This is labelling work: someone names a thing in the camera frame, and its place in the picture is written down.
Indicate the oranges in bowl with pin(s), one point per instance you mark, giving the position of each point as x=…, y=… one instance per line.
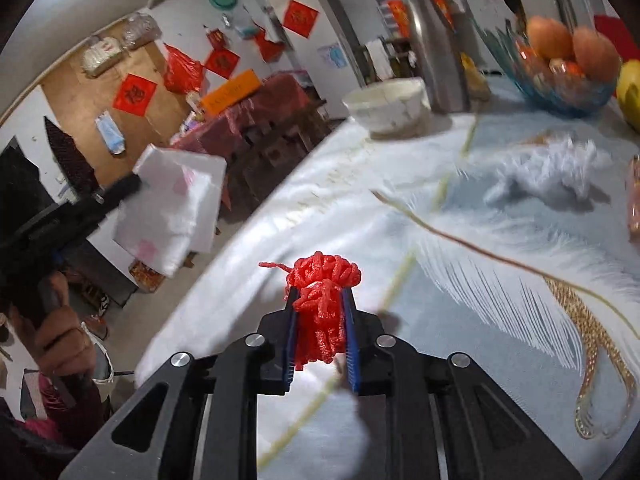
x=597, y=55

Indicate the white refrigerator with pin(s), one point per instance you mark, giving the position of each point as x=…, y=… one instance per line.
x=320, y=20

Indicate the blue glass fruit bowl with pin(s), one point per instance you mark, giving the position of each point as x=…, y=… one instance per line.
x=565, y=97

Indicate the white feather-print tablecloth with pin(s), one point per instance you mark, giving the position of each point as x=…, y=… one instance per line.
x=500, y=310

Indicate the blue face mask pack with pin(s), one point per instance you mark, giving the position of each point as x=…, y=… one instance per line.
x=110, y=132

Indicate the yellow fruit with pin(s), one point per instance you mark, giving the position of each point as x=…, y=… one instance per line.
x=631, y=95

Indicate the long orange box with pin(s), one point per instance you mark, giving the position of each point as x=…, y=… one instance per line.
x=230, y=92

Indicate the person's left hand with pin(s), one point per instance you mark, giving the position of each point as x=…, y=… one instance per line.
x=62, y=345

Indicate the white paper bowl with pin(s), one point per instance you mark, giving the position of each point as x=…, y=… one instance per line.
x=387, y=105

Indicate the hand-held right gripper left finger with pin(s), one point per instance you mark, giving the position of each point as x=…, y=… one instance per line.
x=290, y=345

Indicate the red plastic bag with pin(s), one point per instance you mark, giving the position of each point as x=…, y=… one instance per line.
x=182, y=70

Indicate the metal thermos jug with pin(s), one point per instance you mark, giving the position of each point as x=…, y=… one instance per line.
x=435, y=45

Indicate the person's left forearm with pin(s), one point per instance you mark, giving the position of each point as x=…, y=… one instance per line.
x=75, y=425

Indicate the red foam fruit net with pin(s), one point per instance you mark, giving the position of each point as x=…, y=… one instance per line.
x=325, y=280

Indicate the red printed carton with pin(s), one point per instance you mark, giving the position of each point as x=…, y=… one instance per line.
x=147, y=275

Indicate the white plastic bag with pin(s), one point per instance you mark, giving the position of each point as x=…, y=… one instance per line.
x=165, y=200

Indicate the red paper square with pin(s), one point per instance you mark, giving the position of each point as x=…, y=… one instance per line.
x=221, y=63
x=300, y=19
x=268, y=46
x=134, y=94

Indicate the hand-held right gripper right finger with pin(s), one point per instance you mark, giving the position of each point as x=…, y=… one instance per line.
x=351, y=355

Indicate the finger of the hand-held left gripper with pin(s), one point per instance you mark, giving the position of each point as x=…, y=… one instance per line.
x=117, y=192

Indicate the clear plastic bag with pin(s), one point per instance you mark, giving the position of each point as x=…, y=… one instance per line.
x=142, y=31
x=102, y=56

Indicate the table with red cloth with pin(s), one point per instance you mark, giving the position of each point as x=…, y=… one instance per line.
x=270, y=105

